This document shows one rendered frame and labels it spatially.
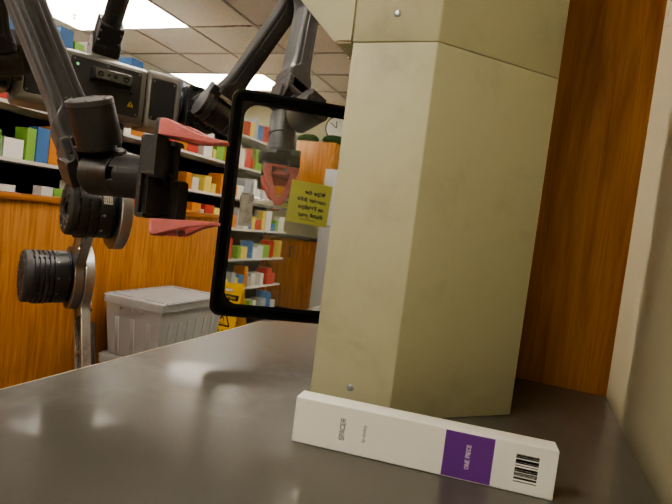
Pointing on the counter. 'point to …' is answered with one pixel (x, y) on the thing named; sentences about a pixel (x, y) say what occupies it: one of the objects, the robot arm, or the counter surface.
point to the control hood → (336, 20)
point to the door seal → (231, 198)
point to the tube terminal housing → (438, 203)
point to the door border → (234, 202)
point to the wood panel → (590, 192)
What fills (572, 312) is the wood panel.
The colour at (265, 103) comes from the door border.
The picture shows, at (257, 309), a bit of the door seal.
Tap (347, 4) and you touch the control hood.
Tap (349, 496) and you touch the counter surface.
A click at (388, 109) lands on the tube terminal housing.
